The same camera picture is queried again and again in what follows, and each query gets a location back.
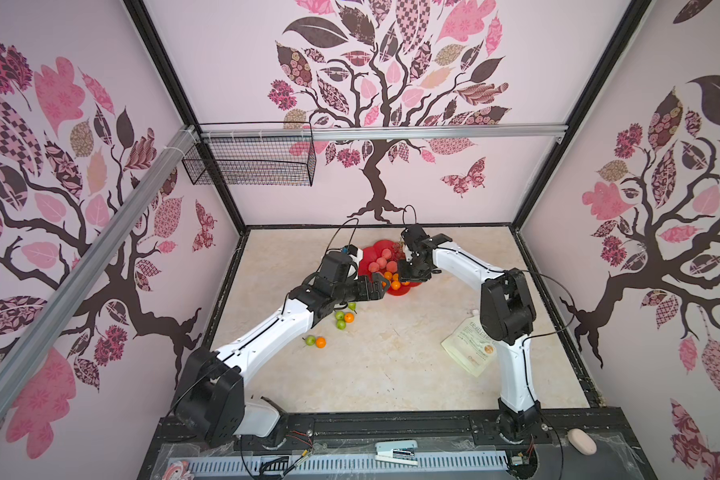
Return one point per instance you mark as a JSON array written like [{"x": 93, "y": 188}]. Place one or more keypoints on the black wire basket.
[{"x": 262, "y": 153}]

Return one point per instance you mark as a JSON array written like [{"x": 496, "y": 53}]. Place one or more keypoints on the aluminium rail bar back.
[{"x": 384, "y": 133}]

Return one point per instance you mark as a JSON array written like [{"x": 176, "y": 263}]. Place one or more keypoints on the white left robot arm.
[{"x": 210, "y": 399}]

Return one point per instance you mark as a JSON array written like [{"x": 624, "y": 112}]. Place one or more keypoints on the black base platform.
[{"x": 475, "y": 424}]

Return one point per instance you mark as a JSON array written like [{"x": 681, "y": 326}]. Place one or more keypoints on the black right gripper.
[{"x": 404, "y": 275}]

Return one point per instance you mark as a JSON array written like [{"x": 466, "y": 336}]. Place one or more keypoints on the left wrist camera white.
[{"x": 356, "y": 255}]

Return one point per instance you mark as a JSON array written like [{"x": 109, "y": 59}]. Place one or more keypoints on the aluminium rail bar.
[
  {"x": 22, "y": 361},
  {"x": 384, "y": 133}
]

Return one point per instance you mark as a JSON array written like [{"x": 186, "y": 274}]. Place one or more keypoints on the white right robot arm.
[{"x": 506, "y": 314}]

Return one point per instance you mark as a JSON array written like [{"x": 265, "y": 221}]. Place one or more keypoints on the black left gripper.
[{"x": 377, "y": 292}]

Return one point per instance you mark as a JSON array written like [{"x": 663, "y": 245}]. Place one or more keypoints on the aluminium rail bar left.
[{"x": 22, "y": 361}]

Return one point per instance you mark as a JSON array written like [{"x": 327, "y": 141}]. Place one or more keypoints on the green white food pouch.
[{"x": 470, "y": 346}]

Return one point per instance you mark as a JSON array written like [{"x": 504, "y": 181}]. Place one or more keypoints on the red flower fruit bowl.
[{"x": 373, "y": 252}]

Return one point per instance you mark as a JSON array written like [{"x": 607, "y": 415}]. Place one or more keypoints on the green fake apple cluster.
[{"x": 340, "y": 320}]

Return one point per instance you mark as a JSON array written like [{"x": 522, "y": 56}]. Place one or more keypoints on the white slotted cable duct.
[{"x": 354, "y": 465}]

